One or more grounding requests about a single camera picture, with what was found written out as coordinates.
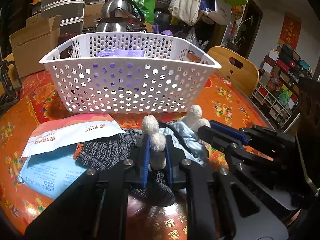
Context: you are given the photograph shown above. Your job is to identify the purple packet in basket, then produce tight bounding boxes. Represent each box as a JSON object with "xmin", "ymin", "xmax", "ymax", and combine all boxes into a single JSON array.
[{"xmin": 96, "ymin": 49, "xmax": 145, "ymax": 57}]

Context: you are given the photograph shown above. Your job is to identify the black metal stand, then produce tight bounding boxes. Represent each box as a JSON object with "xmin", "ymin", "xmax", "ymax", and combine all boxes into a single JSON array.
[{"xmin": 1, "ymin": 60, "xmax": 22, "ymax": 115}]

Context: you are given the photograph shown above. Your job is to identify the light blue packet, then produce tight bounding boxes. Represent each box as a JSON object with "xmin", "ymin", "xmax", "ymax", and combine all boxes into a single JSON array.
[{"xmin": 18, "ymin": 144, "xmax": 86, "ymax": 199}]

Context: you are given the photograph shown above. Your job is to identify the wooden chair back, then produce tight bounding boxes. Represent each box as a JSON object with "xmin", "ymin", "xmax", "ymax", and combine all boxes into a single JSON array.
[{"xmin": 207, "ymin": 46, "xmax": 259, "ymax": 96}]

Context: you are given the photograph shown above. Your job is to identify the storage shelf with goods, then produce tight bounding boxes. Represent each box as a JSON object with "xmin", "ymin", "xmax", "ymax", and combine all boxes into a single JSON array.
[{"xmin": 250, "ymin": 43, "xmax": 312, "ymax": 131}]

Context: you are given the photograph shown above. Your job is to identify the cardboard box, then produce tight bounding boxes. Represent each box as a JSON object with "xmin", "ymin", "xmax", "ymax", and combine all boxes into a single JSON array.
[{"xmin": 9, "ymin": 15, "xmax": 62, "ymax": 77}]

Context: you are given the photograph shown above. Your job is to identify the white orange sachet packet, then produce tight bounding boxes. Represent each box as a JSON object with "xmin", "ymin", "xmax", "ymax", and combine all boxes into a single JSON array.
[{"xmin": 21, "ymin": 113, "xmax": 125, "ymax": 158}]

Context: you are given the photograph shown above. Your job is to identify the beige canvas tote bag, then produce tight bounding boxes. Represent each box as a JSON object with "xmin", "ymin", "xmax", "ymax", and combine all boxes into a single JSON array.
[{"xmin": 169, "ymin": 0, "xmax": 201, "ymax": 26}]

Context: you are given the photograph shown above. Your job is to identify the orange floral tablecloth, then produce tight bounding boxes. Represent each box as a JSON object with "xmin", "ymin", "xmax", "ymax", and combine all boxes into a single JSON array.
[{"xmin": 1, "ymin": 71, "xmax": 267, "ymax": 239}]

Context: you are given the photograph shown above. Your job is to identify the green shopping bag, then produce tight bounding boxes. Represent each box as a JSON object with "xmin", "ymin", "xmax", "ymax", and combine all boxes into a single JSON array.
[{"xmin": 132, "ymin": 0, "xmax": 156, "ymax": 25}]

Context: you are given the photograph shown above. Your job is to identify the white perforated plastic basket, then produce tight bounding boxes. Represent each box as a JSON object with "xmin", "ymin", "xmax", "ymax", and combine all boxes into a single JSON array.
[{"xmin": 40, "ymin": 31, "xmax": 221, "ymax": 113}]

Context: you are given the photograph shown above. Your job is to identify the plastic drawer tower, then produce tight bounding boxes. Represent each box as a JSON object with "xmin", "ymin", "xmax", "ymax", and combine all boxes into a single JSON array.
[{"xmin": 41, "ymin": 0, "xmax": 85, "ymax": 35}]

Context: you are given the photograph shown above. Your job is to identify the grey knit glove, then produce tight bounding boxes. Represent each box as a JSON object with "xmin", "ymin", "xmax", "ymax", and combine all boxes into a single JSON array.
[{"xmin": 73, "ymin": 129, "xmax": 175, "ymax": 207}]

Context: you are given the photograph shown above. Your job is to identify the stainless steel kettle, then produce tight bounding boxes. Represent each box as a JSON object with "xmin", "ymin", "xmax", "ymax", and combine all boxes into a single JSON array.
[{"xmin": 94, "ymin": 0, "xmax": 145, "ymax": 32}]

